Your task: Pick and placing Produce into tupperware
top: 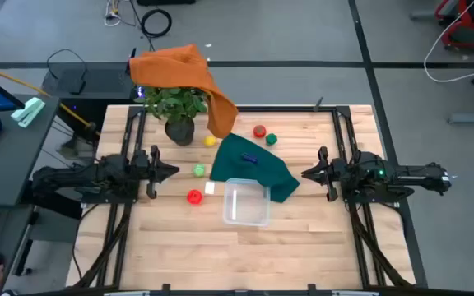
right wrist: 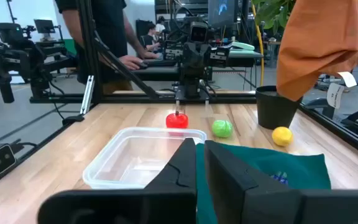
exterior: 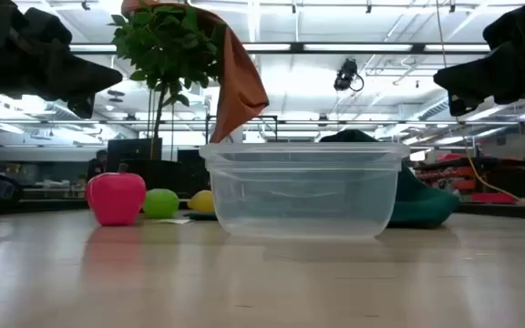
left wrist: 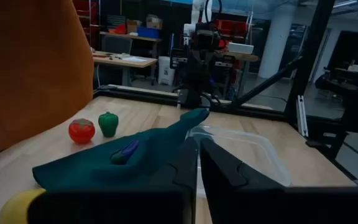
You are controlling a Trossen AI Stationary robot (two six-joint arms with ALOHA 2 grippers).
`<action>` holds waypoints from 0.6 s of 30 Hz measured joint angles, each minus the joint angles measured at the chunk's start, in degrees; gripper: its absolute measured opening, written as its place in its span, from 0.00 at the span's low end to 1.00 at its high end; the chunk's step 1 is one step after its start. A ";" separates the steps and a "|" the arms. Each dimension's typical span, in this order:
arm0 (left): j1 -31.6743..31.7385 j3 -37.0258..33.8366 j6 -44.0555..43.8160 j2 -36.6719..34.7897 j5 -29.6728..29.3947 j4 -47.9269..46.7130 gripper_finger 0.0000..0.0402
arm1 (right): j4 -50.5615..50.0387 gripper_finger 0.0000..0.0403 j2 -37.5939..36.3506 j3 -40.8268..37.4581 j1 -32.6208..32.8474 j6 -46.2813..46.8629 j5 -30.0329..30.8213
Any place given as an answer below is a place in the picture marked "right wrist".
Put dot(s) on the computer monitor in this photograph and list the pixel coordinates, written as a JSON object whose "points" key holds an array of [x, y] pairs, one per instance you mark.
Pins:
{"points": [[222, 12]]}

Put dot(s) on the black neighbouring robot arm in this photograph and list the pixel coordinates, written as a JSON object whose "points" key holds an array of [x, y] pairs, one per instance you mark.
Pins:
{"points": [[8, 62]]}

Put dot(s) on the person's hand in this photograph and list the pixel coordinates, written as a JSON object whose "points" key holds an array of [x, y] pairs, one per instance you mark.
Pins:
{"points": [[130, 62]]}

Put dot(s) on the mint green stapler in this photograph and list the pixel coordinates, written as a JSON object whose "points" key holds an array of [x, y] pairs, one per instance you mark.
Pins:
{"points": [[242, 46]]}

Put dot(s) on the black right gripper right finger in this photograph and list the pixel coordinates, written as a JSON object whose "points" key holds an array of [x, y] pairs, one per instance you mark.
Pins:
{"points": [[228, 193]]}

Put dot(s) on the black computer mouse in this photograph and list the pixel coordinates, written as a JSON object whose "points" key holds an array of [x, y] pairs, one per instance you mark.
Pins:
{"points": [[142, 65]]}

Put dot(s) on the white paper tag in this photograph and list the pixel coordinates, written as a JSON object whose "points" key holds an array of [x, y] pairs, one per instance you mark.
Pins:
{"points": [[347, 79]]}

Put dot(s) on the orange cloth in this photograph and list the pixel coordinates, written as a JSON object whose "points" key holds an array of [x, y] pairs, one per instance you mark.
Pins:
{"points": [[322, 40]]}

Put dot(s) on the clear plastic tupperware container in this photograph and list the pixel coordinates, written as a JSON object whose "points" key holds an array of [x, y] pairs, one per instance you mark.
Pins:
{"points": [[135, 155]]}

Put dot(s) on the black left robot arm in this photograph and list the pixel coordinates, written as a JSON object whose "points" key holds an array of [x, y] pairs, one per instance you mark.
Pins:
{"points": [[193, 81]]}

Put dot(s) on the white container lid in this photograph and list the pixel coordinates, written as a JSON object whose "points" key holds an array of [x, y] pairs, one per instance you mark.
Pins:
{"points": [[335, 95]]}

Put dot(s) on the person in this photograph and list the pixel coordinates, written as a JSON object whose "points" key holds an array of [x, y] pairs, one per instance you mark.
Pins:
{"points": [[149, 39], [160, 26], [110, 31]]}

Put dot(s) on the small monitor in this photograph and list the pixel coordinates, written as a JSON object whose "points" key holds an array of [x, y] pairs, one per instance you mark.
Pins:
{"points": [[44, 26]]}

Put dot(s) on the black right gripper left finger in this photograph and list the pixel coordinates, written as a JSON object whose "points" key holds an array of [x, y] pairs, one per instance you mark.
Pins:
{"points": [[172, 186]]}

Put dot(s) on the green leafy plant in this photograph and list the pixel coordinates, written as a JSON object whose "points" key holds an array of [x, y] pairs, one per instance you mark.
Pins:
{"points": [[270, 12]]}

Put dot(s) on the dark green cloth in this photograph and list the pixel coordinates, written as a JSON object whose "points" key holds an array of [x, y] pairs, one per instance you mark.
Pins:
{"points": [[259, 168]]}

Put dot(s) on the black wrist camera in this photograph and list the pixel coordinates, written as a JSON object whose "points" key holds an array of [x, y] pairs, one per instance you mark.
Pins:
{"points": [[198, 32]]}

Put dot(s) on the light green toy cabbage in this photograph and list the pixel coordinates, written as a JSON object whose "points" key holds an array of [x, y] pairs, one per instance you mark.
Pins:
{"points": [[222, 128]]}

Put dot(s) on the silver metal bracket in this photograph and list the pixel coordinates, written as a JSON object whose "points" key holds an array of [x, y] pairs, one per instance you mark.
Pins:
{"points": [[87, 95]]}

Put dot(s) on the black desk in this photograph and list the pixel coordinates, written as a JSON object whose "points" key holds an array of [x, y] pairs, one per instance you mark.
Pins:
{"points": [[244, 59]]}

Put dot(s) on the yellow toy lemon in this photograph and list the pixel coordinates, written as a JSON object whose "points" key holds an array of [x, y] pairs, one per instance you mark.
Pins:
{"points": [[282, 136]]}

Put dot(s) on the black metal table frame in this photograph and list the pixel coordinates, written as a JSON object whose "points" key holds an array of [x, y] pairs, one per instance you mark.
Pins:
{"points": [[129, 98]]}

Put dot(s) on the black plant pot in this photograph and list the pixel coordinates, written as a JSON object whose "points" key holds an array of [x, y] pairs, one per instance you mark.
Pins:
{"points": [[275, 109]]}

